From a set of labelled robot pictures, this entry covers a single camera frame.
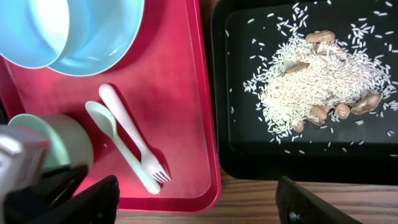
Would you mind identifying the black tray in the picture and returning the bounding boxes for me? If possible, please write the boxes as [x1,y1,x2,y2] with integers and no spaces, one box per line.
[211,1,397,185]

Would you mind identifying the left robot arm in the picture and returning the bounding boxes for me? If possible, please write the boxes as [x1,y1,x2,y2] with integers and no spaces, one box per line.
[1,125,89,223]

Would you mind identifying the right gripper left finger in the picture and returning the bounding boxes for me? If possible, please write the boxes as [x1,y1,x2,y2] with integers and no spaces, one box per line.
[32,175,120,224]

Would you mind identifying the light blue bowl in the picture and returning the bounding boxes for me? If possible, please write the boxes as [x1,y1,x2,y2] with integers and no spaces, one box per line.
[1,0,70,68]

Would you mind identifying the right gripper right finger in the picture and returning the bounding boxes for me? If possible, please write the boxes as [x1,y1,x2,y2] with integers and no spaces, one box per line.
[275,176,361,224]

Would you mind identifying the large light blue plate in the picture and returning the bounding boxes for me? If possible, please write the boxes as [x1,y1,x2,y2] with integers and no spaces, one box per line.
[49,0,145,77]

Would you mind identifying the red plastic tray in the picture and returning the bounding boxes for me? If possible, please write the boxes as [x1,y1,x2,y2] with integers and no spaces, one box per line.
[1,0,221,213]

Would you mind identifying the food scraps rice and nuts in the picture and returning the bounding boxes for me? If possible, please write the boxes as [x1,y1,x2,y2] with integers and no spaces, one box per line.
[223,0,398,156]

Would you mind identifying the green saucer plate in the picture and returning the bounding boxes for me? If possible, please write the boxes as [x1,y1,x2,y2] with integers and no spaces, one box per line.
[8,113,94,169]

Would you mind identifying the white plastic spoon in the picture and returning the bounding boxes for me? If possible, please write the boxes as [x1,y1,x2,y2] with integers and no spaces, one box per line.
[85,101,161,194]

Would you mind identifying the white plastic fork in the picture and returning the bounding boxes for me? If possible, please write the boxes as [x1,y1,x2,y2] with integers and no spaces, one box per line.
[99,84,171,183]

